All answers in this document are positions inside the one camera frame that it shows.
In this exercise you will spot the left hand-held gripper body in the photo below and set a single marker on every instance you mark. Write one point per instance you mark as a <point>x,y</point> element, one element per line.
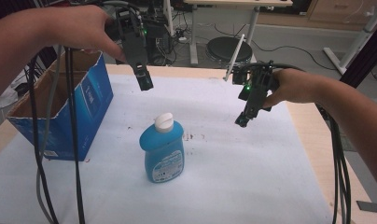
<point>133,40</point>

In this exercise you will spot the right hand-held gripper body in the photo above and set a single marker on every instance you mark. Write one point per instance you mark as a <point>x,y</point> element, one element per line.
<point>256,84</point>

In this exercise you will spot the blue bottle with white cap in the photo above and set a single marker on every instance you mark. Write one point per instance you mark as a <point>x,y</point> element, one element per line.
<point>163,152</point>

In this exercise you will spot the person's right hand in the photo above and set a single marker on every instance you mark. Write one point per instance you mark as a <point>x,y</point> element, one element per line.
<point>294,87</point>

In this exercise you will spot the person's left hand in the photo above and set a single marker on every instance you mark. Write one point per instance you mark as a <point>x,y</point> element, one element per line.
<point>80,29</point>

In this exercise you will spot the black computer equipment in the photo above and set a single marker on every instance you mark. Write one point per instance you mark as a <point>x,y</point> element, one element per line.
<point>158,40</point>

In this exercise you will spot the white stick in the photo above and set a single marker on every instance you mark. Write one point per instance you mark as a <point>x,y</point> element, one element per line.
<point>234,57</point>

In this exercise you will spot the black round stool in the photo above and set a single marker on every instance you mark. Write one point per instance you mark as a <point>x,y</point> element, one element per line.
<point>224,48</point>

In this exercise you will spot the white power strip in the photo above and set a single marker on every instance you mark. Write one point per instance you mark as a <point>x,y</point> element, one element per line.
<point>182,39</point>

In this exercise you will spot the blue cardboard box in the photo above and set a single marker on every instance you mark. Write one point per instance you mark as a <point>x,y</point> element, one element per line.
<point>90,102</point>

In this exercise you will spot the white foam mat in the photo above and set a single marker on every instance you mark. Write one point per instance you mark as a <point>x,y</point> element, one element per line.
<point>208,174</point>

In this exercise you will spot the white metal stand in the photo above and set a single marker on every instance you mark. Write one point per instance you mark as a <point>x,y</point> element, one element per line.
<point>357,40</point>

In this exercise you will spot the wooden cabinet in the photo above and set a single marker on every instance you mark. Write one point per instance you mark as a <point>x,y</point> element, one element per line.
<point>342,12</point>

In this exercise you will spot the white paper sheet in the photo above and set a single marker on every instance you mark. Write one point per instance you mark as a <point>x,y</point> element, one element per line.
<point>6,96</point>

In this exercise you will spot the dark grey flat bracket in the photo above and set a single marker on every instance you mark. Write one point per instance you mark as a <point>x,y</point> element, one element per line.
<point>369,206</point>

